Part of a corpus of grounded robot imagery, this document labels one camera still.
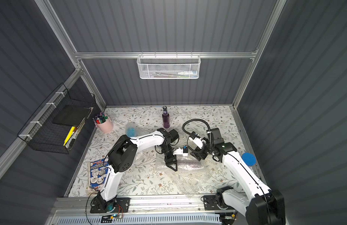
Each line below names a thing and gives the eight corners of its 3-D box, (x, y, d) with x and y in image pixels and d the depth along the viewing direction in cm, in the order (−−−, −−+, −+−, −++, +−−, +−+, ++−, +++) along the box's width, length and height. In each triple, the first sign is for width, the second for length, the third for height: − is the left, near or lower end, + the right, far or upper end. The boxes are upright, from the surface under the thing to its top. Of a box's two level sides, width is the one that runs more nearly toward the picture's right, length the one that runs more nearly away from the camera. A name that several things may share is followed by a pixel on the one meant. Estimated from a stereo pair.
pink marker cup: (103, 135, 104) (96, 127, 96) (101, 129, 108) (94, 120, 100) (115, 130, 107) (110, 122, 99) (112, 124, 111) (107, 115, 103)
